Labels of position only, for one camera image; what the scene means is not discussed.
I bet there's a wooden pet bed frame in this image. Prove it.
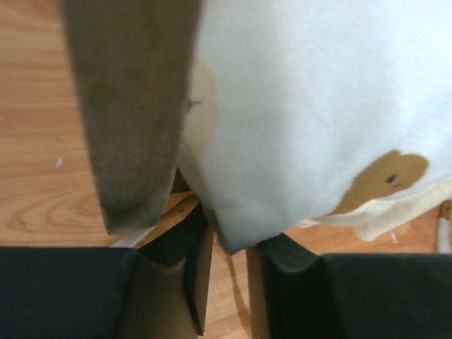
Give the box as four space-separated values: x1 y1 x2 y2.
61 1 202 235

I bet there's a large bear print cushion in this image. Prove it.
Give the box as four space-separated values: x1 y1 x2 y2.
178 1 451 254

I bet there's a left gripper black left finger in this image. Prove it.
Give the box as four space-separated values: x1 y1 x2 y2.
1 206 213 339

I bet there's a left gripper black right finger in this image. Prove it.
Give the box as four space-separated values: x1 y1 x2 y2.
246 234 451 339

